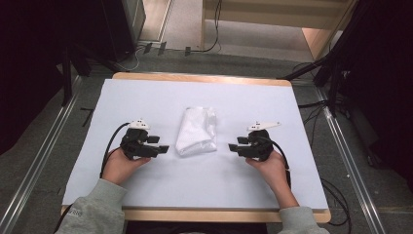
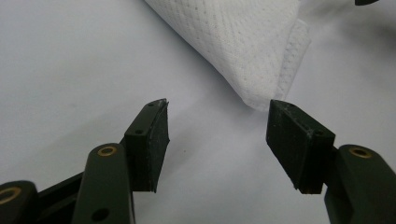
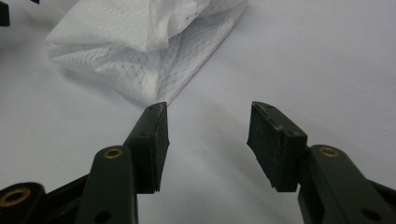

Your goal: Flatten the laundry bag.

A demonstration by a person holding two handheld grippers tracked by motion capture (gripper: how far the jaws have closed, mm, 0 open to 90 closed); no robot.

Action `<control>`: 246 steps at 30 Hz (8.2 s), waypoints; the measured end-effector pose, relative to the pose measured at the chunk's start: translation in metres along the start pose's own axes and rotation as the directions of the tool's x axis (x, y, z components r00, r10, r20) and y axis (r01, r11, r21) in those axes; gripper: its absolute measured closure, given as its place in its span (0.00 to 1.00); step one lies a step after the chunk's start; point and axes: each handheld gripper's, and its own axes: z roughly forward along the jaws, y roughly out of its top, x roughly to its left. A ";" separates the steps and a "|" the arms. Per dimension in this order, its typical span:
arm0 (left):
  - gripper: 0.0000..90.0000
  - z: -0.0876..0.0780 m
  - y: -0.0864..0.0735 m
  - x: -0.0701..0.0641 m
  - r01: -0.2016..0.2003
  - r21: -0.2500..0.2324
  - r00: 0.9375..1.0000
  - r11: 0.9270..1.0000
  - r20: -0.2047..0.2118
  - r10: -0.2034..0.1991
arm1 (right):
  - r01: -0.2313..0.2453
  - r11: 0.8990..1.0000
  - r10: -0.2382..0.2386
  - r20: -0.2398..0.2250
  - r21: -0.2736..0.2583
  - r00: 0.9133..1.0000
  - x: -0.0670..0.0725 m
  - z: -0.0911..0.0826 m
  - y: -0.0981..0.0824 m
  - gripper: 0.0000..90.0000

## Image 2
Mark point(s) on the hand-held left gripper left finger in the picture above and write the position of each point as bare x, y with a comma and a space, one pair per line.
146, 149

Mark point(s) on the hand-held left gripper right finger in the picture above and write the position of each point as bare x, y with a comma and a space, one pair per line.
295, 146

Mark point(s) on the white zippered fabric cover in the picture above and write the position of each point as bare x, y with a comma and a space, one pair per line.
243, 46

